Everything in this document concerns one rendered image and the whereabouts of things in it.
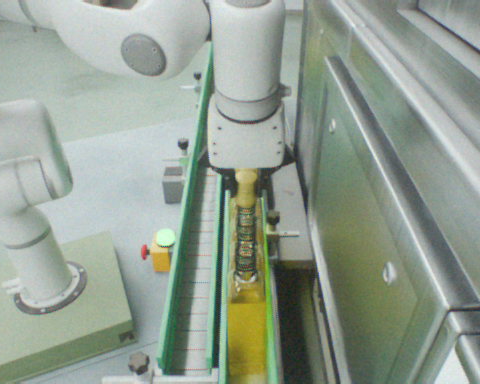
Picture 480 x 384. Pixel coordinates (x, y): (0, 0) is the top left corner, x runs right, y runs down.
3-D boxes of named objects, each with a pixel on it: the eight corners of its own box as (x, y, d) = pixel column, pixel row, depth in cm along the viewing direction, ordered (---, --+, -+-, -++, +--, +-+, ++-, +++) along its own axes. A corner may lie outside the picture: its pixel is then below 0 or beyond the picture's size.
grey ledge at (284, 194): (311, 288, 96) (316, 253, 89) (272, 289, 95) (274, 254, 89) (278, 107, 172) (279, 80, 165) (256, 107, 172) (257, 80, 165)
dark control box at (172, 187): (191, 204, 126) (189, 181, 121) (164, 204, 126) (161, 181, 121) (193, 187, 133) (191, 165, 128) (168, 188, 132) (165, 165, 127)
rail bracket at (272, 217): (297, 268, 88) (302, 219, 80) (265, 268, 88) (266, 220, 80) (295, 254, 92) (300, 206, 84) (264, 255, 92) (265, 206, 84)
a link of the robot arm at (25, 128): (-69, 85, 66) (37, 66, 71) (-9, 196, 82) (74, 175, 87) (-78, 112, 60) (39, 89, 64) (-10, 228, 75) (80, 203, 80)
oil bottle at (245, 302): (263, 375, 69) (267, 290, 56) (229, 376, 69) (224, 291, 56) (261, 345, 73) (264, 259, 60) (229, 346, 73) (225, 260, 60)
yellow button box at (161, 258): (181, 273, 104) (178, 251, 100) (151, 273, 104) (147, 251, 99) (184, 253, 110) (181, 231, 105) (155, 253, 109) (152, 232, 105)
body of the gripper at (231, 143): (287, 75, 52) (280, 139, 61) (205, 75, 52) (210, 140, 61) (293, 115, 48) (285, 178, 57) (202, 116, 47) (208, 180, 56)
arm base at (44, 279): (4, 320, 85) (-29, 266, 76) (10, 279, 94) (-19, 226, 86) (81, 298, 88) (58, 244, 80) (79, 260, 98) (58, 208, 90)
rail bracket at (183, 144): (191, 187, 111) (187, 143, 103) (163, 188, 111) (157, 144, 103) (193, 179, 115) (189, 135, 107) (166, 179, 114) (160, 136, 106)
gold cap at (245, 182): (258, 207, 64) (258, 183, 61) (234, 207, 63) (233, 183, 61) (256, 193, 66) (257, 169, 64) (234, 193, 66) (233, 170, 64)
